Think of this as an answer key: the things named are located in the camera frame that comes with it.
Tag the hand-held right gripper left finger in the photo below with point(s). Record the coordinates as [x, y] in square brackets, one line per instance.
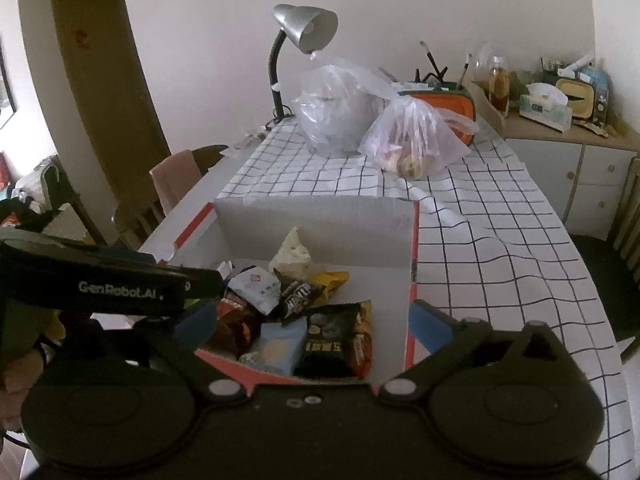
[200, 322]

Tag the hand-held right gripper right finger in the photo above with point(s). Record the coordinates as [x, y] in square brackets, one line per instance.
[430, 325]

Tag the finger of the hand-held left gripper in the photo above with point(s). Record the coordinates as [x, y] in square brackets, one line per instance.
[207, 282]

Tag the red brown snack packet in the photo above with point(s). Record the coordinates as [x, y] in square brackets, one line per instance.
[235, 325]

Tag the light blue packet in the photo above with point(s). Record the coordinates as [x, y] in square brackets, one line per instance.
[277, 347]

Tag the cream white packet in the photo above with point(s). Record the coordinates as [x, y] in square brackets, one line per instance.
[292, 255]

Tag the dark brown chocolate packet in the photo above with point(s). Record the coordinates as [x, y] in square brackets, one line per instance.
[297, 300]

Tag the black snack packet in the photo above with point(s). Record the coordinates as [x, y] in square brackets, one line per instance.
[330, 340]

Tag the yellow packet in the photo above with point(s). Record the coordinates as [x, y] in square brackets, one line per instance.
[332, 280]

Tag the red cardboard box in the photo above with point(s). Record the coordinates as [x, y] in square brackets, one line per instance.
[320, 230]

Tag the person's left hand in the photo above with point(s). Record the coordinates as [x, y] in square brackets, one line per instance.
[22, 375]

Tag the wooden chair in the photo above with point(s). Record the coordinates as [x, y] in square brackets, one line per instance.
[210, 155]
[135, 225]

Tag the pink cloth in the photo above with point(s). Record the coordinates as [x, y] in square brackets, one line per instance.
[175, 180]

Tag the checked tablecloth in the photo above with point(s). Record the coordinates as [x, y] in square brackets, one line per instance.
[500, 240]

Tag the pile of clothes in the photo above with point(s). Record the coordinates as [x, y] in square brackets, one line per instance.
[45, 185]

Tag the brown wooden door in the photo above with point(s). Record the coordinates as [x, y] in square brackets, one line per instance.
[100, 110]

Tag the plastic bag with food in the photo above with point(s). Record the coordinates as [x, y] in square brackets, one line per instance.
[415, 145]

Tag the large clear plastic bag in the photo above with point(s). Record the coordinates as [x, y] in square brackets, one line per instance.
[330, 115]

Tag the orange black case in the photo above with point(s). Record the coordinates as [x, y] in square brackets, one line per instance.
[450, 102]

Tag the white sideboard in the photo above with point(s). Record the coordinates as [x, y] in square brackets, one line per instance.
[600, 180]

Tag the tissue box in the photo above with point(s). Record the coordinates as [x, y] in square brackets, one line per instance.
[545, 110]

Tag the amber glass bottle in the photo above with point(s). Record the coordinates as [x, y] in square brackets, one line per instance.
[499, 87]

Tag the black brush stand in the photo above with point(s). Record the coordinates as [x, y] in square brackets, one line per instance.
[435, 72]

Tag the small yellow appliance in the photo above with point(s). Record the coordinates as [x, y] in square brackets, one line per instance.
[575, 97]

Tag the silver desk lamp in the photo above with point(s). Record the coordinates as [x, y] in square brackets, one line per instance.
[300, 25]

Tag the blue white packet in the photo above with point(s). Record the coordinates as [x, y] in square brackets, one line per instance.
[601, 95]

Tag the wall picture frame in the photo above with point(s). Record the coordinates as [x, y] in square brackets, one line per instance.
[6, 90]

